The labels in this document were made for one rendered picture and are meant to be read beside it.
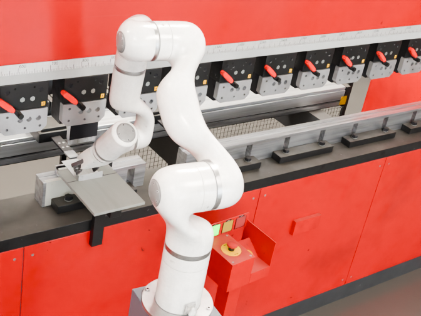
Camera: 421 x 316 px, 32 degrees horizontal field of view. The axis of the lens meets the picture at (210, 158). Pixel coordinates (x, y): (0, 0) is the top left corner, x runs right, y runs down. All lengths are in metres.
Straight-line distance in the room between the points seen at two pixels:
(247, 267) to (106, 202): 0.57
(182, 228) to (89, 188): 0.70
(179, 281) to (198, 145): 0.35
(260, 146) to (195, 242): 1.20
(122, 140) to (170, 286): 0.50
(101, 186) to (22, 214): 0.27
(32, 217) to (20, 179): 1.82
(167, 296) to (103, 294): 0.82
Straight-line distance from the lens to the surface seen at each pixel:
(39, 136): 2.62
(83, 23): 2.23
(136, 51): 1.83
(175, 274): 1.86
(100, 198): 2.34
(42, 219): 2.44
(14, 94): 2.23
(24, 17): 2.14
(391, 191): 3.56
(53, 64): 2.24
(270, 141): 2.96
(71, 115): 2.34
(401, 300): 3.96
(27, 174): 4.31
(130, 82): 2.07
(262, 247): 2.68
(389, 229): 3.75
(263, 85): 2.76
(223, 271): 2.57
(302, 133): 3.07
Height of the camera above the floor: 2.29
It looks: 29 degrees down
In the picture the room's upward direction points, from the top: 11 degrees clockwise
